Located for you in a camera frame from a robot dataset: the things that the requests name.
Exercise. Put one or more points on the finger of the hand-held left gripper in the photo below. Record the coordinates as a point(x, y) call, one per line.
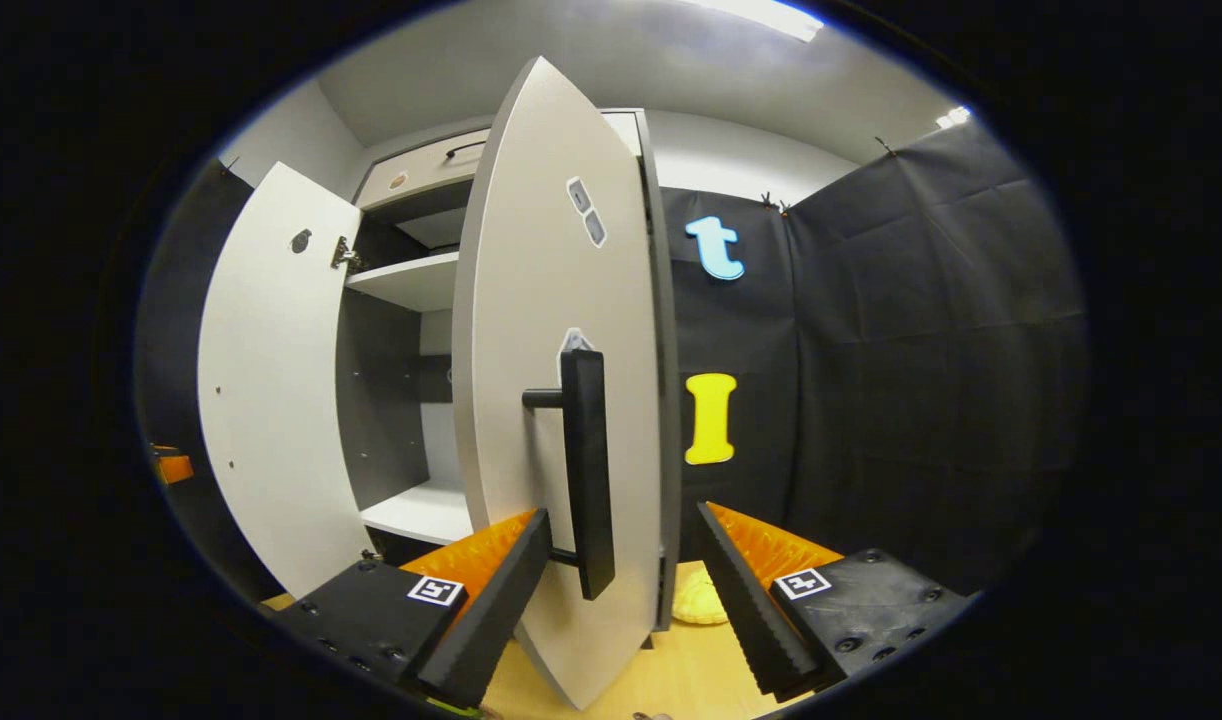
point(174, 467)

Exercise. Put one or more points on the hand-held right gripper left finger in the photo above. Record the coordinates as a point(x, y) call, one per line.
point(491, 620)

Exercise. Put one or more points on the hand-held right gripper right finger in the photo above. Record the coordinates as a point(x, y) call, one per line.
point(751, 610)

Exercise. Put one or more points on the pale yellow woven coaster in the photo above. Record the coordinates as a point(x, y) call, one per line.
point(696, 605)

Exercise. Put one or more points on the white cabinet door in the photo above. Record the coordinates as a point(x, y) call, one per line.
point(531, 280)
point(271, 400)

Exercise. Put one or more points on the white cabinet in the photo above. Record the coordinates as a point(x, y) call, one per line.
point(381, 400)

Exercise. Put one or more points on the metal door hinge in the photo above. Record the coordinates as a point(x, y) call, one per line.
point(346, 255)

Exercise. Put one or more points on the white cabinet shelf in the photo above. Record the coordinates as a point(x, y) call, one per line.
point(411, 282)

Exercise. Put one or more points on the white cabinet drawer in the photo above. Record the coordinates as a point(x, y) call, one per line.
point(421, 175)

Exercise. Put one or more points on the black backdrop cloth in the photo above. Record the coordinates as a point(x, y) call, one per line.
point(176, 350)
point(921, 350)

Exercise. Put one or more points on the small ceiling light panel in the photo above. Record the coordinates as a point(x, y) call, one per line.
point(953, 116)

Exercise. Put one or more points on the large ceiling light panel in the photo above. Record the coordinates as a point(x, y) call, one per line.
point(766, 15)

